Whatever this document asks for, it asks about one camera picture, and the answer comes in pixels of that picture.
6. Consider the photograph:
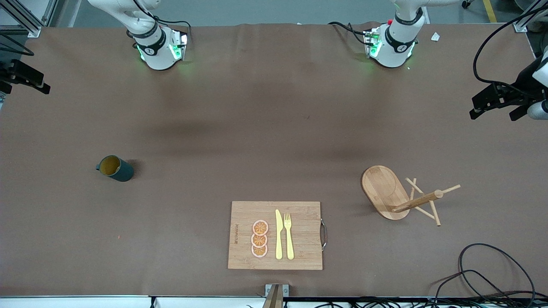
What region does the yellow plastic fork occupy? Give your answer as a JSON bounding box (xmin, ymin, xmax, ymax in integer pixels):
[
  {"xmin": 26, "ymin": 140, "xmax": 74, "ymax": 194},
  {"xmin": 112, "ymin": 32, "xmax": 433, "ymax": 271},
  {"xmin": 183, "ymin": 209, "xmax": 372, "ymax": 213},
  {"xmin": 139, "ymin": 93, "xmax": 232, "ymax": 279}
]
[{"xmin": 284, "ymin": 213, "xmax": 295, "ymax": 261}]

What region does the black base cable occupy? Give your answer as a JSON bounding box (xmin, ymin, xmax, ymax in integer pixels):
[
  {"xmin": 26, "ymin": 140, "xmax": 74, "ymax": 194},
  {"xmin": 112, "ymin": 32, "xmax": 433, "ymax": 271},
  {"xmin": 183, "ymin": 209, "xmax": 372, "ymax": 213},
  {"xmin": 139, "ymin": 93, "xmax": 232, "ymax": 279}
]
[
  {"xmin": 133, "ymin": 0, "xmax": 192, "ymax": 41},
  {"xmin": 328, "ymin": 21, "xmax": 369, "ymax": 45}
]

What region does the yellow plastic knife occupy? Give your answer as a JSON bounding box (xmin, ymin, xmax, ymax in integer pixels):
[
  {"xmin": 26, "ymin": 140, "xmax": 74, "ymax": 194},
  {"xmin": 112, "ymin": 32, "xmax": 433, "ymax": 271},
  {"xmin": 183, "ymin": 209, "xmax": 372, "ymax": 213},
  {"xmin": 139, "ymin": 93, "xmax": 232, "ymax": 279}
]
[{"xmin": 275, "ymin": 209, "xmax": 283, "ymax": 260}]

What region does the aluminium frame profile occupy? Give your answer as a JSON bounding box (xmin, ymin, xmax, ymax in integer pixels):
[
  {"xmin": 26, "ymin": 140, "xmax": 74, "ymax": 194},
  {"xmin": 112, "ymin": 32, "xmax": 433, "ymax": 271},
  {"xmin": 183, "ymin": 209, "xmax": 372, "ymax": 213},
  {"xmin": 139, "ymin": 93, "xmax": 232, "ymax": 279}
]
[
  {"xmin": 0, "ymin": 0, "xmax": 58, "ymax": 38},
  {"xmin": 513, "ymin": 0, "xmax": 548, "ymax": 33}
]

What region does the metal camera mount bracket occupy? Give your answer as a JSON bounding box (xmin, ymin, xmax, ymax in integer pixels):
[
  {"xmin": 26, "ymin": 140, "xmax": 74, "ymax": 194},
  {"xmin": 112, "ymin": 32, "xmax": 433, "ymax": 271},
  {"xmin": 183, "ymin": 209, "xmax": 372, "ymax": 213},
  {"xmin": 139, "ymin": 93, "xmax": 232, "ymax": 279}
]
[{"xmin": 262, "ymin": 284, "xmax": 290, "ymax": 308}]

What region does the bamboo cutting board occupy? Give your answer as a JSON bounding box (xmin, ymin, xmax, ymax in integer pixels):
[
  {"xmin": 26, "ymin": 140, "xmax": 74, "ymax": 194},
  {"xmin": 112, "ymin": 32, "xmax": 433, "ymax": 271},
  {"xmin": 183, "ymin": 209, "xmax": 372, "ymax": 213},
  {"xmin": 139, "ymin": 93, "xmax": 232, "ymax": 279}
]
[{"xmin": 227, "ymin": 201, "xmax": 328, "ymax": 271}]

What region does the black cable loop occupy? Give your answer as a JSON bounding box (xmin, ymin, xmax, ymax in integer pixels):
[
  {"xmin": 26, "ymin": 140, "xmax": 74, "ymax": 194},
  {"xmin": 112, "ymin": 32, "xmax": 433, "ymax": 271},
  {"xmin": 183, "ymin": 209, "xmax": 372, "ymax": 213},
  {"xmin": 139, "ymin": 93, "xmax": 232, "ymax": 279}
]
[
  {"xmin": 432, "ymin": 269, "xmax": 518, "ymax": 308},
  {"xmin": 458, "ymin": 243, "xmax": 536, "ymax": 300}
]

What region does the dark teal cup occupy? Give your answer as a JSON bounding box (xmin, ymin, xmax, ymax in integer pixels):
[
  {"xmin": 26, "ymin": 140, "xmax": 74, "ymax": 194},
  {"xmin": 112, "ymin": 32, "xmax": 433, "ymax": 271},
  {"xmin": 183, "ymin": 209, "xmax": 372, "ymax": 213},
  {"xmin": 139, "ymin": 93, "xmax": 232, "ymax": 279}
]
[{"xmin": 95, "ymin": 155, "xmax": 134, "ymax": 182}]

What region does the wooden mug rack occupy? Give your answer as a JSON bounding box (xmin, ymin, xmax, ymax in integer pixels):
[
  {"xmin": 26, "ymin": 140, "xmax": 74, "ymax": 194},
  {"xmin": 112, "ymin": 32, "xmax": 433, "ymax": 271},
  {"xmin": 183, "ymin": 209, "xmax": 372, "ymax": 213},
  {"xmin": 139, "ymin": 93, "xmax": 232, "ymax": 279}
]
[{"xmin": 361, "ymin": 165, "xmax": 462, "ymax": 227}]

